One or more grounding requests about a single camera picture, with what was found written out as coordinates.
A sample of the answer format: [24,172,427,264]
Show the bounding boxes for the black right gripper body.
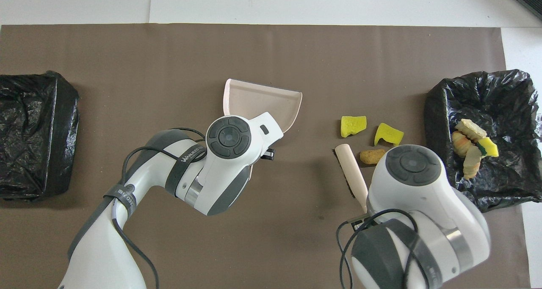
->
[347,213,375,233]

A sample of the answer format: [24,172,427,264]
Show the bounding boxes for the beige plastic dustpan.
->
[223,78,304,182]

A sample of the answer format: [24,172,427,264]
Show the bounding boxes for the beige hand brush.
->
[334,144,369,214]

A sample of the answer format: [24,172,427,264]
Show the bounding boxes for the brown potato shaped scrap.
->
[359,149,387,165]

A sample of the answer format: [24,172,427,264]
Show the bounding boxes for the yellow blocky sponge scrap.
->
[340,116,368,138]

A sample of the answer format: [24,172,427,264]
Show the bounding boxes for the yellow arched sponge scrap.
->
[373,122,404,149]

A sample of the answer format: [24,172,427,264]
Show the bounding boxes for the pale olive foam scrap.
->
[463,146,483,179]

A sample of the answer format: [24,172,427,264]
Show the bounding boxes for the orange striped foam scrap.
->
[451,131,473,157]

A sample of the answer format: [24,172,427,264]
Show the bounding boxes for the pale yellow ridged foam scrap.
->
[455,118,488,139]

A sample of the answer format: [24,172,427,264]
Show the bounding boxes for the bright yellow wedge sponge scrap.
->
[477,137,500,158]

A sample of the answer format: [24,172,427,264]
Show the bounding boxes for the open crumpled black bag bin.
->
[424,69,542,219]

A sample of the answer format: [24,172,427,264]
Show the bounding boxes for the flat black bag covered bin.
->
[0,70,80,201]

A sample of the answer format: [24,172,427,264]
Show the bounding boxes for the brown paper table mat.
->
[0,24,532,289]

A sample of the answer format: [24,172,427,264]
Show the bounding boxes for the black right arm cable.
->
[337,209,420,289]

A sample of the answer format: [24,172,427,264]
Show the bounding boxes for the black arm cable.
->
[112,127,208,289]
[337,209,420,289]

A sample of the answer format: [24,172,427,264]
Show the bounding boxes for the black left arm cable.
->
[112,127,208,289]

